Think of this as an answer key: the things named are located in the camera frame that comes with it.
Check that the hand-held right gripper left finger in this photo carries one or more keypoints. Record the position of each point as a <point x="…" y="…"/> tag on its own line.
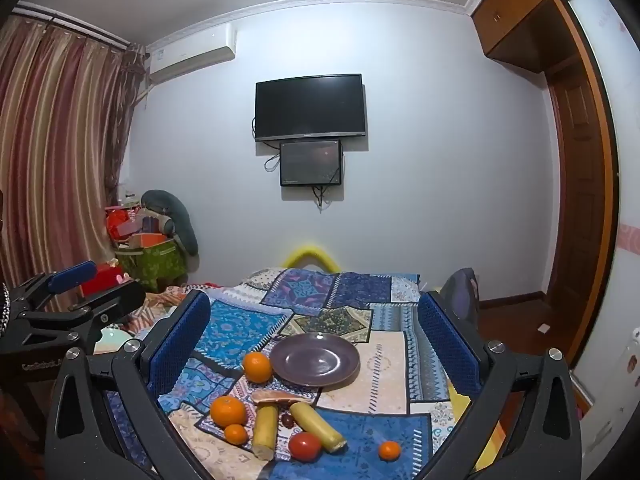
<point x="182" y="340"/>

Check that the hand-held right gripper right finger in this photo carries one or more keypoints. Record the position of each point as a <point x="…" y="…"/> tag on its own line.
<point x="447" y="345"/>

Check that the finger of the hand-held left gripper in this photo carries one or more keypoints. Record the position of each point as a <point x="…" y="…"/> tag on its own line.
<point x="117" y="299"/>
<point x="75" y="274"/>

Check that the large orange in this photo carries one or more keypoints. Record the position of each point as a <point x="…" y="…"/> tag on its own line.
<point x="228" y="411"/>
<point x="257" y="366"/>

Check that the small orange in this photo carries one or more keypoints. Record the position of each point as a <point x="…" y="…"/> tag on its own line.
<point x="236" y="434"/>
<point x="389" y="450"/>

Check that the pale fruit wedge red rim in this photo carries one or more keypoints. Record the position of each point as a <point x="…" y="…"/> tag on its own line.
<point x="280" y="397"/>

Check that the dark red grape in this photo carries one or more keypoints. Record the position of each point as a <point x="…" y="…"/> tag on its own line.
<point x="287" y="419"/>

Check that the brown oval plate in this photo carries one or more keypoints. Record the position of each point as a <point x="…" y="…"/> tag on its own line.
<point x="315" y="360"/>

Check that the greenish yellow banana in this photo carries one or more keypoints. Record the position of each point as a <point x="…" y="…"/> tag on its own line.
<point x="317" y="425"/>

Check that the red tomato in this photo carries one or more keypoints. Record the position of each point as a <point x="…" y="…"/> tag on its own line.
<point x="305" y="447"/>

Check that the red box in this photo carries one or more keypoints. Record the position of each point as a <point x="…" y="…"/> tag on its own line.
<point x="102" y="277"/>

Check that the orange patterned blanket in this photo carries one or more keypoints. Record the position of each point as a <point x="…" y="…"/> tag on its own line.
<point x="160" y="305"/>

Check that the pale green bowl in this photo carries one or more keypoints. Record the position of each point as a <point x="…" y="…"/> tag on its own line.
<point x="112" y="342"/>

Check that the green storage box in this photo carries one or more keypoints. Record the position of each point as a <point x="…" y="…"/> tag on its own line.
<point x="155" y="265"/>

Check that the pile of red gift boxes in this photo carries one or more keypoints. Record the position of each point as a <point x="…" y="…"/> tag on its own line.
<point x="125" y="225"/>

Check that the blue patchwork tablecloth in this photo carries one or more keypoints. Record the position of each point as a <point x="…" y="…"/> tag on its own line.
<point x="320" y="305"/>

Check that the striped red curtain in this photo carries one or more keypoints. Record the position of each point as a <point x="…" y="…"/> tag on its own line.
<point x="60" y="135"/>

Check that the yellow foam tube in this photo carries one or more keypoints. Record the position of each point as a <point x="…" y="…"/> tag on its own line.
<point x="310" y="251"/>

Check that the white appliance with stickers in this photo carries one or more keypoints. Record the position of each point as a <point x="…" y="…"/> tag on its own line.
<point x="634" y="360"/>

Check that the brown wooden door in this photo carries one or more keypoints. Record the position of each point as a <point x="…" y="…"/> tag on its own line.
<point x="575" y="185"/>

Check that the small black monitor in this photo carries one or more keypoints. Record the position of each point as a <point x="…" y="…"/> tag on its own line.
<point x="310" y="162"/>

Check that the white panel with pink stickers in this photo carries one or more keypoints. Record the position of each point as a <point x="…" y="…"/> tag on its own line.
<point x="620" y="185"/>

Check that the white air conditioner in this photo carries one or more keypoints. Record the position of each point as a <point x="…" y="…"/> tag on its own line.
<point x="190" y="57"/>

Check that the wooden overhead cabinet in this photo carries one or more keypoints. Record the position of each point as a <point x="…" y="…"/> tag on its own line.
<point x="515" y="20"/>

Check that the white curtain rail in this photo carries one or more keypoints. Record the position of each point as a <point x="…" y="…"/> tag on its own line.
<point x="70" y="22"/>

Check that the black wall television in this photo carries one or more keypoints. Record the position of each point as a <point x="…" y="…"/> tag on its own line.
<point x="310" y="107"/>

